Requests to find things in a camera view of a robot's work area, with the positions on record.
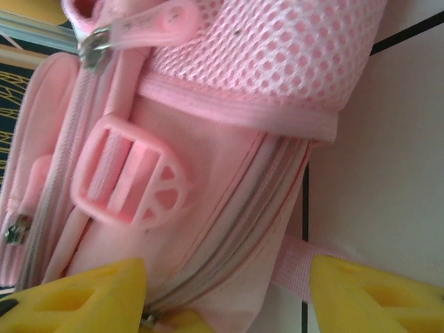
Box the aluminium frame post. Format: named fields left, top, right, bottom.
left=0, top=10, right=80, bottom=53

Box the pink backpack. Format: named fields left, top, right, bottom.
left=0, top=0, right=386, bottom=333

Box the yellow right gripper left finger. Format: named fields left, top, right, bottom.
left=0, top=257, right=209, bottom=333

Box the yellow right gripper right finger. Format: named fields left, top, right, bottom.
left=309, top=255, right=444, bottom=333

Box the wall panel gold oval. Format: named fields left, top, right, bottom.
left=44, top=0, right=69, bottom=27

